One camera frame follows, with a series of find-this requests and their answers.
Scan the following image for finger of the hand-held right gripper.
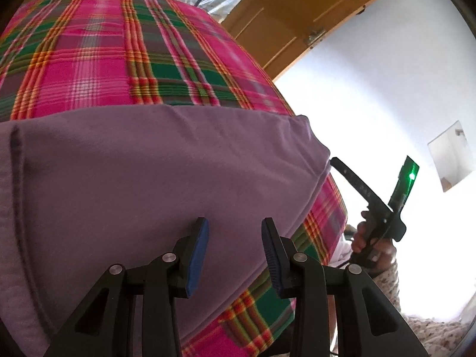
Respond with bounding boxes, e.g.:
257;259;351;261
330;157;373;203

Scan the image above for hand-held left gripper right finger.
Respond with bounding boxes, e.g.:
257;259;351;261
261;217;428;357

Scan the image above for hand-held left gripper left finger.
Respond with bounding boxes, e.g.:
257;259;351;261
43;217;209;357

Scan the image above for purple fleece pants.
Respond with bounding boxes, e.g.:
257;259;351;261
0;105;331;357

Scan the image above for person's right forearm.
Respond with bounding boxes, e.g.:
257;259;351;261
372;260;476;357

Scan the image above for person's right hand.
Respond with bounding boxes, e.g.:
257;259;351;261
351;211;395;270

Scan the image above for wooden door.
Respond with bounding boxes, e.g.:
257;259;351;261
221;0;404;82

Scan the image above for plaid bed sheet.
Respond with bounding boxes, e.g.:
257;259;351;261
0;0;349;357

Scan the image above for metal door handle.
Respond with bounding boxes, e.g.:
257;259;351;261
305;28;326;46

